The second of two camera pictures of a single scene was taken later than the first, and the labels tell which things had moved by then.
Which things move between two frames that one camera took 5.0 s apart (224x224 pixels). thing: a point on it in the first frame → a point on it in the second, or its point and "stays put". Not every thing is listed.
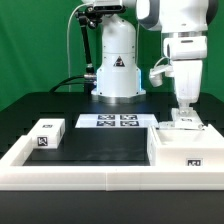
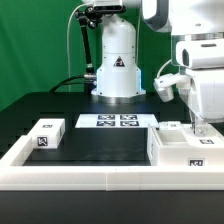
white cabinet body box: [185, 146] stays put
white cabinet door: [183, 121] → [213, 138]
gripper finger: [182, 108] → [193, 126]
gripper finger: [188, 109] → [202, 128]
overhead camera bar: [106, 9] stays put
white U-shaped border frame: [15, 176] stays put
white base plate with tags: [117, 121] stays put
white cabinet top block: [48, 133] stays put
